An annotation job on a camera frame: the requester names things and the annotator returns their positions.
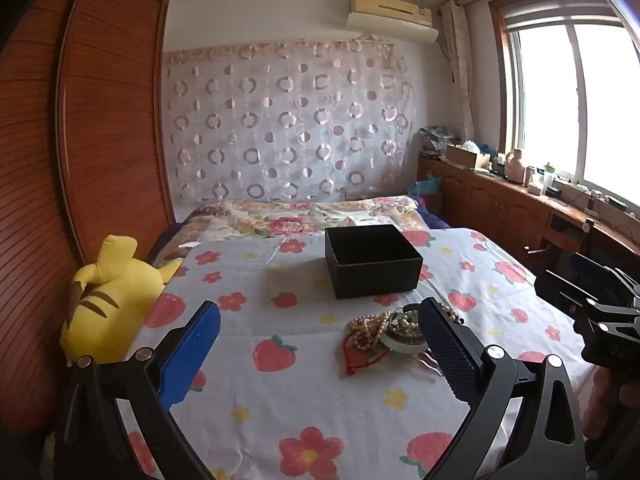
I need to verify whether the wooden slatted wardrobe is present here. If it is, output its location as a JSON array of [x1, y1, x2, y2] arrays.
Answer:
[[0, 0, 177, 436]]

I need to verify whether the white air conditioner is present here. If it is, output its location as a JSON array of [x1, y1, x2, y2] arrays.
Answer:
[[346, 0, 440, 44]]

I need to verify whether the grey bead bracelet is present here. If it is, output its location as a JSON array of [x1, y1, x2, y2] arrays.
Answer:
[[394, 311, 422, 337]]

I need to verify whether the floral quilt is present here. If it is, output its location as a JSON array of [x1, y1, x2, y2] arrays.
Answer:
[[150, 195, 436, 267]]

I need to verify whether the person's right hand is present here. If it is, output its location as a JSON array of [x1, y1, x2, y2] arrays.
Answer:
[[582, 367, 621, 442]]

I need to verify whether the pink kettle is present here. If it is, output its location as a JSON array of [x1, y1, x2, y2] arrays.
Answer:
[[505, 149, 527, 184]]

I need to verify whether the yellow plush toy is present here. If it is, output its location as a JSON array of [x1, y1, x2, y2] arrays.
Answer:
[[60, 234, 184, 367]]

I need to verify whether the strawberry print bed sheet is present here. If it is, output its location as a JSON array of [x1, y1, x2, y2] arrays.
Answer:
[[120, 227, 596, 480]]

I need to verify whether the circle pattern wall curtain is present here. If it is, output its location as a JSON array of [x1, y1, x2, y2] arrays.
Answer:
[[162, 35, 419, 206]]

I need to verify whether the pile of packets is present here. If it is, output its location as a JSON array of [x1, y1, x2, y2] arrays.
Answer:
[[419, 126, 459, 159]]

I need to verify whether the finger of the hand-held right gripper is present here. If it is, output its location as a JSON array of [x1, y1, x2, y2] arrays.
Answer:
[[534, 271, 598, 317], [570, 252, 638, 293]]

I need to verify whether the blue bag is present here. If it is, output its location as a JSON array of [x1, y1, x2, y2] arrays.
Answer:
[[407, 177, 442, 199]]

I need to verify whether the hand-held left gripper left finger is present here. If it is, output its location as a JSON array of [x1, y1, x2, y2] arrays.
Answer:
[[54, 300, 222, 480]]

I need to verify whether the wooden frame window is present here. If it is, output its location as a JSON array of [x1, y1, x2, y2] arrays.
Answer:
[[489, 0, 640, 213]]

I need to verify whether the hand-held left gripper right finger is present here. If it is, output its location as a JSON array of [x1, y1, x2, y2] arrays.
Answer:
[[417, 297, 587, 480]]

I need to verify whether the dark blue blanket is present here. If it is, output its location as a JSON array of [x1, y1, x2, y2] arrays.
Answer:
[[416, 204, 452, 231]]

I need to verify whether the patterned window curtain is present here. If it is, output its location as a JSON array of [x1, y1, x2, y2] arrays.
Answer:
[[440, 0, 477, 134]]

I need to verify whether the long wooden cabinet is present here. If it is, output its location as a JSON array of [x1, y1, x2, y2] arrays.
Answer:
[[416, 155, 640, 283]]

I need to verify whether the pearl necklace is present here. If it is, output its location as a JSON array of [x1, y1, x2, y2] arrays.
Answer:
[[348, 311, 393, 352]]

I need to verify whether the black square box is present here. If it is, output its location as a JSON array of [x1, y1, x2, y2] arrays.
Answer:
[[324, 224, 425, 300]]

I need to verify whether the cardboard box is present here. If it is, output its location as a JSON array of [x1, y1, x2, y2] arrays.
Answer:
[[445, 143, 491, 170]]

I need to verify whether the pale green jade bangle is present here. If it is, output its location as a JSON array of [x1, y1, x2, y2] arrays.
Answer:
[[379, 310, 430, 354]]

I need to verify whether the red string necklace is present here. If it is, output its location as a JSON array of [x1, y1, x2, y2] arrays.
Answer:
[[341, 332, 392, 377]]

